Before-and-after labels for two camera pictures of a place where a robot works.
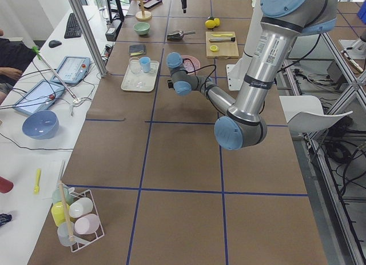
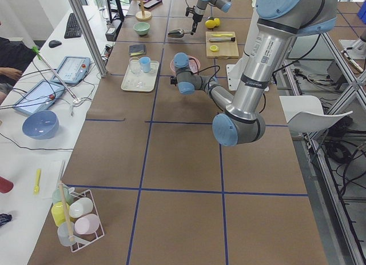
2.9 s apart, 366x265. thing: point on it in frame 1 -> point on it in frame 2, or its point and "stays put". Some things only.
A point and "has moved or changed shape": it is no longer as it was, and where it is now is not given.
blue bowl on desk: [41, 124] stays put
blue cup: [145, 62] stays put
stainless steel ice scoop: [178, 35] has moved or changed shape
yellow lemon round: [210, 23] stays put
